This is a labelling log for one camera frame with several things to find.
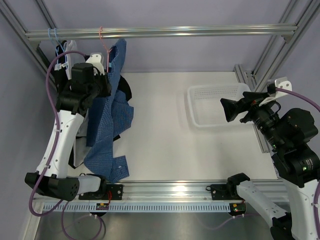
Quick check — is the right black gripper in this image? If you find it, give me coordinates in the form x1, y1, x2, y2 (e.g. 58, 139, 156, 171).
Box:
220, 90, 285, 150

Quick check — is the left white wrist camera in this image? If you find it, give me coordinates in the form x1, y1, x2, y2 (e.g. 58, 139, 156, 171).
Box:
85, 52, 105, 75

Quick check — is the white plastic basket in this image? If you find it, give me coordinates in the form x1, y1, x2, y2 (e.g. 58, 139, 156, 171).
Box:
187, 83, 250, 129

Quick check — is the left aluminium frame post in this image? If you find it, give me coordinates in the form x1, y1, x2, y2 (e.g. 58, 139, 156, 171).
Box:
0, 0, 50, 76

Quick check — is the blue wire hanger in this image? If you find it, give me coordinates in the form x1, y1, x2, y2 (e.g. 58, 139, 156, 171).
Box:
47, 28, 68, 69

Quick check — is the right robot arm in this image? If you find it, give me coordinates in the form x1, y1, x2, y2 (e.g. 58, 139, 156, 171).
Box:
220, 92, 320, 240

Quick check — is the right aluminium frame post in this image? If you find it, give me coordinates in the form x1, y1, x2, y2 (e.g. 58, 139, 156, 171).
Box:
233, 0, 320, 154

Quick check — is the white and black shirt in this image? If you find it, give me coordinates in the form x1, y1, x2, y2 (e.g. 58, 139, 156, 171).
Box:
54, 39, 133, 169

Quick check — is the pink wire hanger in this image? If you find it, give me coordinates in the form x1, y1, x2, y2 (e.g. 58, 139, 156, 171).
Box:
98, 26, 111, 73

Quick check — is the blue plaid shirt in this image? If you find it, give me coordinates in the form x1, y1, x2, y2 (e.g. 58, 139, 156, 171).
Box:
84, 39, 134, 183

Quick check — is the white slotted cable duct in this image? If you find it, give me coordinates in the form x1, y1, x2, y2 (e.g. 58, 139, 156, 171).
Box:
55, 201, 231, 213

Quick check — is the aluminium hanging rail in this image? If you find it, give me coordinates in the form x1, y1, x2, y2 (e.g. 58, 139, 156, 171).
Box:
25, 23, 298, 42

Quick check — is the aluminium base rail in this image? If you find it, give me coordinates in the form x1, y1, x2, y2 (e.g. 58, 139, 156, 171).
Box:
32, 181, 291, 202

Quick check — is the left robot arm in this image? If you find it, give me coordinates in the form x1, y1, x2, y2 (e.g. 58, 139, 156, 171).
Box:
24, 61, 112, 201

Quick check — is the aluminium frame post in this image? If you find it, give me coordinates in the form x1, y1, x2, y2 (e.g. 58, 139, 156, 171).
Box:
233, 0, 320, 154
0, 0, 50, 76

